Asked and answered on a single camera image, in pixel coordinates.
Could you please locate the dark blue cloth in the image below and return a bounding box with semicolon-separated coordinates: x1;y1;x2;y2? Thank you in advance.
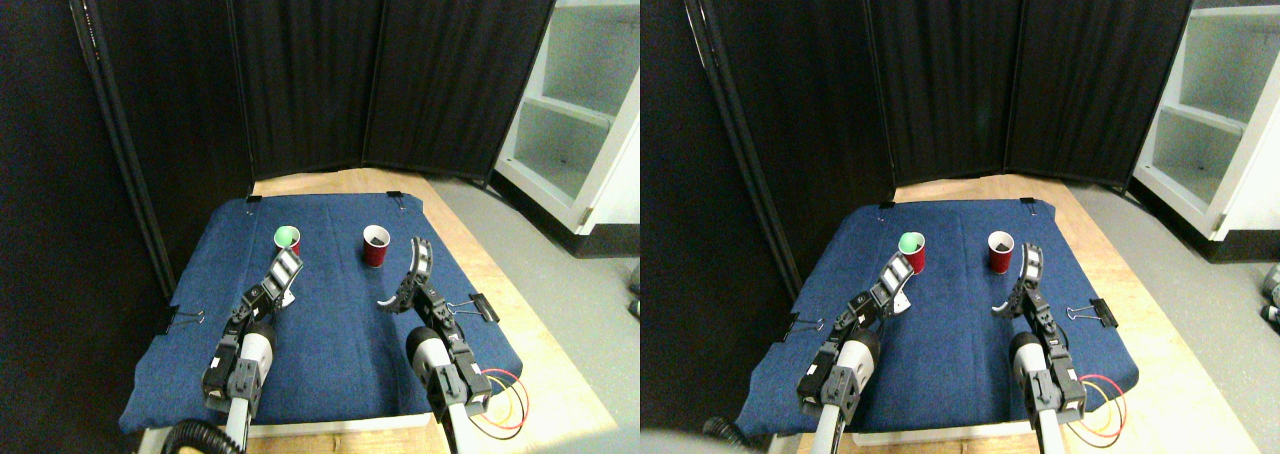
118;192;523;437
733;199;1139;443

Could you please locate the black bracket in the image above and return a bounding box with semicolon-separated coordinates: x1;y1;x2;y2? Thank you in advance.
436;304;473;351

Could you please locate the orange wire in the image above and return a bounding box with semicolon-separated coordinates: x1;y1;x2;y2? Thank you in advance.
470;379;519;440
1070;384;1119;447

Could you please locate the black ribbed hose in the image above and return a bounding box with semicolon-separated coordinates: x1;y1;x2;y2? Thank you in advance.
700;419;746;450
160;419;246;454

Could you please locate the red wire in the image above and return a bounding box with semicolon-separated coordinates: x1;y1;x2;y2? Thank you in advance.
1075;374;1129;437
475;369;528;433

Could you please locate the white shelf unit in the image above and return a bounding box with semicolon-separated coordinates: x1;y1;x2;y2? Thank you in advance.
1132;4;1280;243
493;0;640;237

